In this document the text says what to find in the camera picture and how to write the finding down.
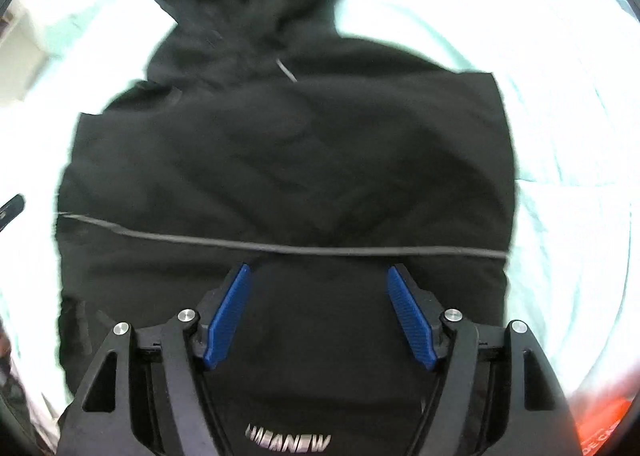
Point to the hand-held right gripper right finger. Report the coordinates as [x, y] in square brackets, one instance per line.
[412, 316]

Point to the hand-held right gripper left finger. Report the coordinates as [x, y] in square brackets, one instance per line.
[227, 316]

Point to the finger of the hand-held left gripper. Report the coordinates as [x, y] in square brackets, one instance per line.
[11, 211]

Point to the black hooded jacket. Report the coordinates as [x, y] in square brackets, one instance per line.
[300, 161]

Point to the orange lidded storage box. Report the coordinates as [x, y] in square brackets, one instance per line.
[605, 428]

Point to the teal quilted blanket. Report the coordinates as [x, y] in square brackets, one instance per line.
[560, 126]

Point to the white wall shelf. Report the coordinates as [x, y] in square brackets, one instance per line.
[17, 56]

